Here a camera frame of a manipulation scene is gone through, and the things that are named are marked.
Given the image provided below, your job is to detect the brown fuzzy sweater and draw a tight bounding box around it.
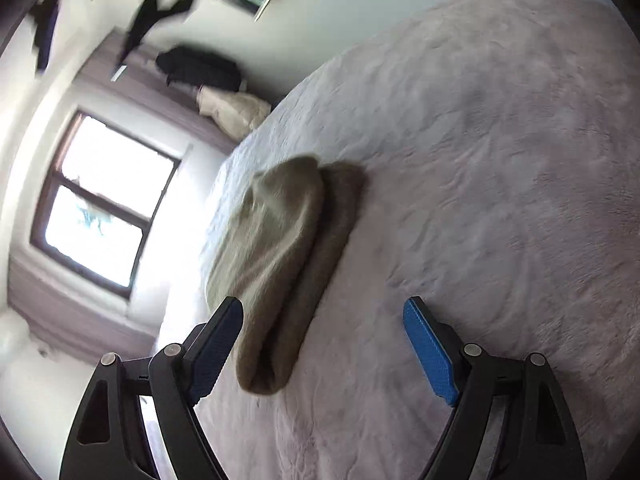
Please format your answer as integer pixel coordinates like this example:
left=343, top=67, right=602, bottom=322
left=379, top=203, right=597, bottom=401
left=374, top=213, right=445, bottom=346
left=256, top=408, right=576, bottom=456
left=205, top=155, right=368, bottom=396

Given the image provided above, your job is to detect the black hanging coat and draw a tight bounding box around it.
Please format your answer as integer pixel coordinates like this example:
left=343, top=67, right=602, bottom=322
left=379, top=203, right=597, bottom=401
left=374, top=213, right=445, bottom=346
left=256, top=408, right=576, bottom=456
left=155, top=45, right=241, bottom=92

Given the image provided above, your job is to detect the black hanging garment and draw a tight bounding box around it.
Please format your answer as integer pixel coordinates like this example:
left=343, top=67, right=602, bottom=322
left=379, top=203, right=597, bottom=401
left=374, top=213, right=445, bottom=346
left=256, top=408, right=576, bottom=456
left=117, top=0, right=211, bottom=66

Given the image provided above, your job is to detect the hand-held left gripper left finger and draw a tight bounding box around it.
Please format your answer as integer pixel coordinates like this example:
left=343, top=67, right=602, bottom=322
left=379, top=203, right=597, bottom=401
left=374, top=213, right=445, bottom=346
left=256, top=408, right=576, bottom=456
left=58, top=296, right=244, bottom=480

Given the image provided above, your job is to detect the beige puffer coat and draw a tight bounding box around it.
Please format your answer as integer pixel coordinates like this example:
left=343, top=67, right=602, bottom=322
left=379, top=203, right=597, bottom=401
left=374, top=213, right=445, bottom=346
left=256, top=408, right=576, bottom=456
left=196, top=85, right=272, bottom=140

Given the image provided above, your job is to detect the pinkish grey curtain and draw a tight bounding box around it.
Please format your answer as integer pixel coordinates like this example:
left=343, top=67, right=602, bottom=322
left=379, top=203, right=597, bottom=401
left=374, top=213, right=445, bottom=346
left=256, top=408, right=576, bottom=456
left=75, top=30, right=241, bottom=156
left=7, top=250, right=166, bottom=366

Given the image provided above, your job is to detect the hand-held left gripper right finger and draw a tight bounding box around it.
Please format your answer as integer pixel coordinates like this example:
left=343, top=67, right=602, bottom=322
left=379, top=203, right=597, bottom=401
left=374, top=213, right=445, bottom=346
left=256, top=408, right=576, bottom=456
left=403, top=296, right=587, bottom=480

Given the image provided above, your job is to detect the lavender embossed blanket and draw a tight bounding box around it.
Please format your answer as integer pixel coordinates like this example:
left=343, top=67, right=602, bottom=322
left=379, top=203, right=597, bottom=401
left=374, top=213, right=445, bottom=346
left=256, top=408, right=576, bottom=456
left=160, top=0, right=640, bottom=480

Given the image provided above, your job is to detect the brown framed window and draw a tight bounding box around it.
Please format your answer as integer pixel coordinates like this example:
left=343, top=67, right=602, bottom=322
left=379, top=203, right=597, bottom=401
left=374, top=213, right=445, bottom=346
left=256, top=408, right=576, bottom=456
left=30, top=107, right=182, bottom=301

